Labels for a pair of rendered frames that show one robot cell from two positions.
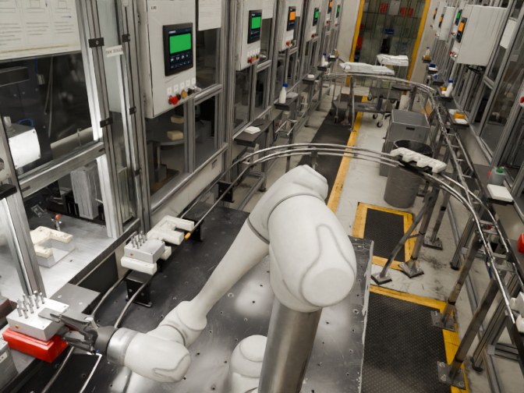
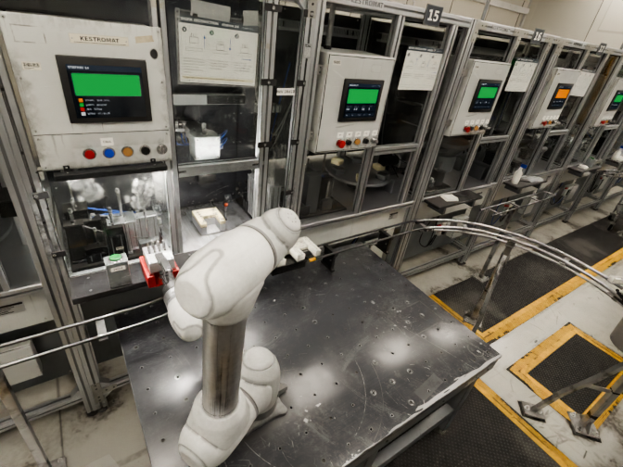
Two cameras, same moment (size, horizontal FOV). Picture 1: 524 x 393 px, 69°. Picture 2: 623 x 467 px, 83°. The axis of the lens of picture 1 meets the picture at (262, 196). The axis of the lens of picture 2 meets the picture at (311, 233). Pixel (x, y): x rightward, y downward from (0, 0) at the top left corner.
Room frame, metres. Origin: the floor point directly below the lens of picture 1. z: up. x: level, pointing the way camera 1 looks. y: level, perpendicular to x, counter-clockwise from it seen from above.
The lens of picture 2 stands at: (0.22, -0.58, 1.93)
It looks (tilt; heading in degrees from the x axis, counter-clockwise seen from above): 31 degrees down; 37
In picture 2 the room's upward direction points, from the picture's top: 9 degrees clockwise
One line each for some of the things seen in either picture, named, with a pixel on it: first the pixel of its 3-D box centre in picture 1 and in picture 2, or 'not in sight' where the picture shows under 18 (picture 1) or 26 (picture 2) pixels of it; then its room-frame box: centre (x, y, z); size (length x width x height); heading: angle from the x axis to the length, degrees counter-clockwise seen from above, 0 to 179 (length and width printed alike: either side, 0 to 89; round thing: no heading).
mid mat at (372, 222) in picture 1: (384, 232); (578, 370); (2.92, -1.13, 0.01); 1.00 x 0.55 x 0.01; 165
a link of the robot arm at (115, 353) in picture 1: (123, 346); (177, 299); (0.70, 0.34, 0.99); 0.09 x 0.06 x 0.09; 165
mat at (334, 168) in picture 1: (336, 136); (598, 243); (5.50, -1.03, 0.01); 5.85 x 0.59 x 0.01; 165
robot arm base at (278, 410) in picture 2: not in sight; (260, 397); (0.79, -0.03, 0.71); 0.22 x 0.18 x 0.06; 165
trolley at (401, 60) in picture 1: (387, 81); not in sight; (7.48, -2.19, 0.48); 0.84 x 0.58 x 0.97; 173
